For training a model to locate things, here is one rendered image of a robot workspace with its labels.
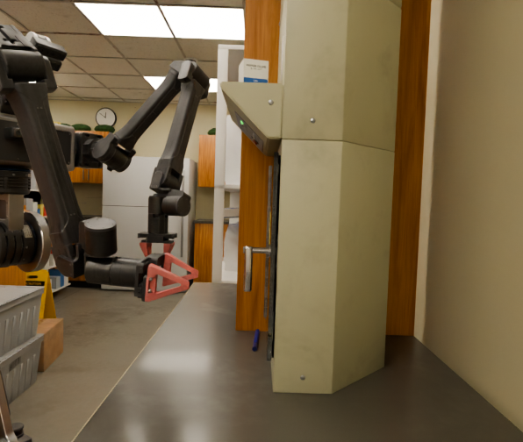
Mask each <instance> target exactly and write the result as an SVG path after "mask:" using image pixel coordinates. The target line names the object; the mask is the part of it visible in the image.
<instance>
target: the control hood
mask: <svg viewBox="0 0 523 442"><path fill-rule="evenodd" d="M220 88H221V90H222V93H223V96H224V98H225V100H226V105H227V108H228V110H229V113H230V116H231V119H232V121H233V122H234V123H235V124H236V125H237V126H238V127H239V125H238V122H237V118H236V115H235V112H234V111H236V112H237V114H238V115H239V116H240V117H241V118H242V119H243V120H244V121H245V122H246V123H247V125H248V126H249V127H250V128H251V129H252V130H253V131H254V132H255V133H256V134H257V135H258V136H259V138H260V139H261V140H262V141H263V151H261V150H260V149H259V148H258V149H259V150H260V151H261V152H262V153H263V154H264V155H266V156H273V154H274V152H276V151H277V148H278V147H279V144H280V141H281V139H282V129H283V85H282V84H281V83H263V82H222V83H220Z"/></svg>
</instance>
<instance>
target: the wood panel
mask: <svg viewBox="0 0 523 442"><path fill-rule="evenodd" d="M431 2H432V0H402V7H401V8H400V9H401V10H402V11H401V30H400V48H399V65H398V100H397V118H396V137H395V152H394V153H395V157H394V175H393V192H392V211H391V229H390V264H389V281H388V299H387V318H386V335H404V336H414V319H415V303H416V286H417V269H418V252H419V220H420V203H421V186H422V169H423V153H424V136H425V119H426V86H427V70H428V53H429V36H430V19H431ZM280 13H281V0H246V10H245V39H244V58H245V59H252V60H260V61H268V62H269V81H268V83H277V79H278V54H279V31H280V26H279V22H280ZM272 157H273V156H266V155H264V154H263V153H262V152H261V151H260V150H259V149H258V147H257V146H256V145H255V144H254V143H253V142H252V141H251V140H250V139H249V138H248V137H247V135H246V134H245V133H244V132H243V131H241V155H240V212H239V241H238V270H237V299H236V328H235V331H255V330H256V329H259V330H260V331H262V332H265V331H266V324H265V317H264V316H263V313H264V288H265V261H266V254H265V253H253V268H252V290H251V291H250V292H246V291H244V290H243V286H244V257H245V254H244V253H243V246H252V247H266V235H267V209H268V183H269V166H270V164H271V161H272Z"/></svg>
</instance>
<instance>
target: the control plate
mask: <svg viewBox="0 0 523 442"><path fill-rule="evenodd" d="M234 112H235V115H236V118H237V122H238V125H239V128H240V129H241V130H242V131H243V132H244V133H245V134H246V135H247V136H248V137H249V138H250V139H251V140H252V141H253V139H252V137H253V134H254V135H255V140H256V141H257V142H258V143H259V145H258V144H257V147H258V148H259V149H260V150H261V151H263V141H262V140H261V139H260V138H259V136H258V135H257V134H256V133H255V132H254V131H253V130H252V129H251V128H250V127H249V126H248V125H247V123H246V122H245V121H244V120H243V119H242V118H241V117H240V116H239V115H238V114H237V112H236V111H234ZM241 122H242V123H243V124H242V123H241ZM242 125H243V126H244V127H243V126H242Z"/></svg>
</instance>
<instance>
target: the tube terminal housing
mask: <svg viewBox="0 0 523 442"><path fill-rule="evenodd" d="M401 11H402V10H401V9H400V8H398V7H397V6H396V5H395V4H394V3H392V2H391V1H389V0H284V1H283V15H282V22H281V28H280V35H279V54H278V79H277V83H281V84H282V85H283V129H282V139H281V141H280V144H279V147H278V148H277V152H278V156H279V155H281V171H280V196H279V221H278V250H277V273H276V320H275V345H274V358H272V356H271V374H272V386H273V392H280V393H310V394H332V393H334V392H336V391H338V390H340V389H343V388H345V387H346V386H348V385H350V384H351V383H353V382H355V381H358V380H360V379H361V378H363V377H365V376H367V375H369V374H372V373H374V372H375V371H376V370H378V369H380V368H382V367H384V354H385V335H386V318H387V299H388V281H389V264H390V229H391V211H392V192H393V175H394V157H395V153H394V152H395V137H396V118H397V100H398V65H399V48H400V30H401ZM282 43H283V74H282V80H281V63H282Z"/></svg>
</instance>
